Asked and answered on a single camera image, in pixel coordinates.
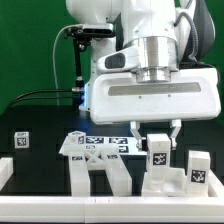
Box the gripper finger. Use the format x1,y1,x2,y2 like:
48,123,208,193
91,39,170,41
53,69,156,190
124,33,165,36
170,119,182,150
130,121,142,151

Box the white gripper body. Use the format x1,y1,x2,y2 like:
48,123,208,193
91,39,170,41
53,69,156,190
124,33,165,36
90,68,221,124

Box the white long side rail back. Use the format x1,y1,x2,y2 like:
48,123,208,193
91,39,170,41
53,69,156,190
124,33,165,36
102,152,132,197

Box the white long side rail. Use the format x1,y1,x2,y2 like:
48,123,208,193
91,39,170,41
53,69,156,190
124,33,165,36
69,152,90,197
102,152,132,197

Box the white chair seat block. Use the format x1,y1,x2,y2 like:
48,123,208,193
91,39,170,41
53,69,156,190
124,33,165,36
141,168,187,197

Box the white long side rail front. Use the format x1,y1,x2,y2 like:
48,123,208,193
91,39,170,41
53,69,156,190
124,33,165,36
69,152,90,197

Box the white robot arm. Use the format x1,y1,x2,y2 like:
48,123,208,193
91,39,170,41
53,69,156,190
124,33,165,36
66,0,221,134

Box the white flat back panel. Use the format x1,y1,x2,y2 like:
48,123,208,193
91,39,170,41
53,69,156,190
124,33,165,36
59,136,147,156

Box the white left fence block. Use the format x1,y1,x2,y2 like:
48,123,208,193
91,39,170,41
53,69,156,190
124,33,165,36
0,157,13,191

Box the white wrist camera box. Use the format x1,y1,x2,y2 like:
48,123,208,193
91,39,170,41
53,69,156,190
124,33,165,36
97,47,140,73

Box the white right fence rail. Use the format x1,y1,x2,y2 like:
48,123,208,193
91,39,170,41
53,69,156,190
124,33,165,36
209,172,224,198

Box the white fence rail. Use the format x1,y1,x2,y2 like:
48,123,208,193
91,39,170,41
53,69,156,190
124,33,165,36
209,172,224,198
0,196,224,223

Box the black camera on stand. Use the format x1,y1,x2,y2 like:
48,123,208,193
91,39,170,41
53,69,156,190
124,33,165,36
64,23,115,88

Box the black base cables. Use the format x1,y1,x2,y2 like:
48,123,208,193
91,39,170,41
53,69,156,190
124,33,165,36
6,87,84,111

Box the grey camera cable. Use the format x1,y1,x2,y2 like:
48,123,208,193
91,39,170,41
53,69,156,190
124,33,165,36
52,24,81,106

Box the white front fence rail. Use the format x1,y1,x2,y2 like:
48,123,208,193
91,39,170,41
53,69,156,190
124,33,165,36
0,196,224,223

